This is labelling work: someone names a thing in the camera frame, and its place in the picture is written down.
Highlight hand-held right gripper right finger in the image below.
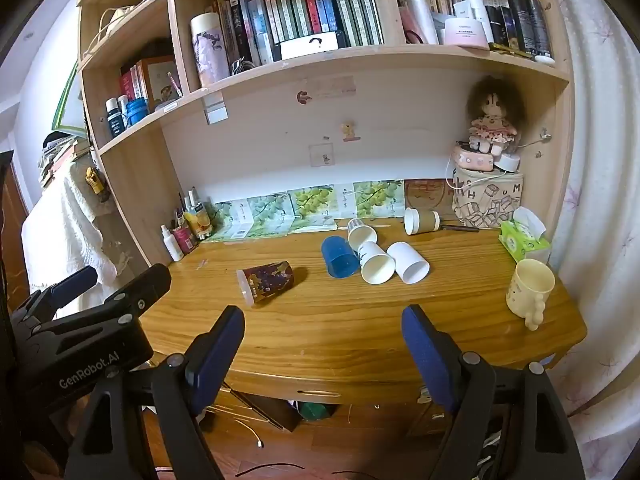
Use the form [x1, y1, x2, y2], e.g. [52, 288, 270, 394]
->
[401, 304, 586, 480]

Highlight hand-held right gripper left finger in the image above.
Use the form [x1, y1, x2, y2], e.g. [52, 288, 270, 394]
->
[65, 305, 246, 480]

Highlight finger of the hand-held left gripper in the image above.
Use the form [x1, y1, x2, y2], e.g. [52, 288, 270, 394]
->
[27, 266, 99, 318]
[87, 263, 172, 328]

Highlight purple patterned cup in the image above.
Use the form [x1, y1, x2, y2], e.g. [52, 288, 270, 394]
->
[236, 260, 295, 307]

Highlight plain white cup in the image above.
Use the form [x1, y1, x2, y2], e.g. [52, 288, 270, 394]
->
[386, 241, 431, 285]

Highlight blue plastic cup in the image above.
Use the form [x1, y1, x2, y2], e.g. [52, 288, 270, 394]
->
[321, 236, 360, 279]

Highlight brown sleeved paper cup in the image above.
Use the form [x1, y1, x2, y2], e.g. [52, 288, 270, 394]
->
[404, 207, 441, 236]

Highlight white paper cup patterned rim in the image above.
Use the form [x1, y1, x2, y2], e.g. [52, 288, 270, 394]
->
[346, 218, 378, 253]

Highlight white spray bottle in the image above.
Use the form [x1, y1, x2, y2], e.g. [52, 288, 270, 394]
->
[161, 225, 185, 262]

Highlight white lace cloth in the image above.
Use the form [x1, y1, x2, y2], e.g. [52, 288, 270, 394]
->
[21, 172, 121, 291]

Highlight yellow cosmetic bottle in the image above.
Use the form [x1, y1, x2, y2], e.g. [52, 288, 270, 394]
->
[184, 202, 213, 241]

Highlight yellow toy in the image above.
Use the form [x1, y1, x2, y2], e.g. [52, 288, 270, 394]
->
[85, 166, 108, 201]

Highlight green container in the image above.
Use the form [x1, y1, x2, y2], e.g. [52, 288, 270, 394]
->
[300, 400, 337, 422]

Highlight wooden bookshelf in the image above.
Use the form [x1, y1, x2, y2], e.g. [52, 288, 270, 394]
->
[75, 0, 576, 271]

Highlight cream ceramic mug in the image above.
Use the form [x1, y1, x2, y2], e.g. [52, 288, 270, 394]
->
[506, 259, 557, 332]

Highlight pile of books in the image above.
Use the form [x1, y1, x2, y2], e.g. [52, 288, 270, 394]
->
[37, 131, 93, 188]

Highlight green tissue pack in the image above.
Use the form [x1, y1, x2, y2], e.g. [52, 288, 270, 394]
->
[499, 206, 552, 264]

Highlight brown cardboard picture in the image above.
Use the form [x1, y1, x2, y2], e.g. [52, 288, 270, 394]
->
[404, 178, 456, 218]

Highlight printed storage box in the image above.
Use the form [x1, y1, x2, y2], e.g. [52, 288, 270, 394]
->
[452, 167, 525, 228]

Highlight dark ink bottle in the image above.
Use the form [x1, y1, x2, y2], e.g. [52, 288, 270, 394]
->
[105, 97, 126, 137]

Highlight blue jar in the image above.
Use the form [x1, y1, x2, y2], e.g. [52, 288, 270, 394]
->
[125, 100, 151, 125]

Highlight leaf print folding card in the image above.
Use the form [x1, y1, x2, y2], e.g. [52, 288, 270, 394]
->
[200, 180, 405, 243]

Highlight green framed picture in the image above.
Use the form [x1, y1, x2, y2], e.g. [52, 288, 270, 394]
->
[51, 60, 86, 133]

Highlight white shelf tag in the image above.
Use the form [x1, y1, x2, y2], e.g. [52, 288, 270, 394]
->
[204, 95, 228, 125]

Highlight red books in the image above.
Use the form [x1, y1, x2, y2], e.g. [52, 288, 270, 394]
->
[119, 57, 181, 111]

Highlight pink small device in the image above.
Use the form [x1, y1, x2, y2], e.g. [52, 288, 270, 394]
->
[452, 142, 496, 172]

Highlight white patterned thermos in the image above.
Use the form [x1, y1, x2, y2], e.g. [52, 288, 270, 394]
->
[190, 11, 232, 88]

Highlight white curtain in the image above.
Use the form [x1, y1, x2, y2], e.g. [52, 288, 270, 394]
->
[542, 0, 640, 480]

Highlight curly haired doll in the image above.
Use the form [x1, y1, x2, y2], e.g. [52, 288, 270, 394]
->
[466, 76, 526, 157]

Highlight white card box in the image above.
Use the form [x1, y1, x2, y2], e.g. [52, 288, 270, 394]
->
[279, 31, 346, 61]

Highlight row of books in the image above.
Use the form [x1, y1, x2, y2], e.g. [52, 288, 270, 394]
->
[215, 0, 386, 68]

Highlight row of cosmetic bottles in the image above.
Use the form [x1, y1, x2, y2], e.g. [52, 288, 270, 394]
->
[390, 0, 556, 58]

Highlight white cable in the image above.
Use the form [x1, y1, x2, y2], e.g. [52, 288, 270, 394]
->
[232, 417, 266, 448]

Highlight clear wall hook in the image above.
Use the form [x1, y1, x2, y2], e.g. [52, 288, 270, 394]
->
[309, 143, 335, 167]

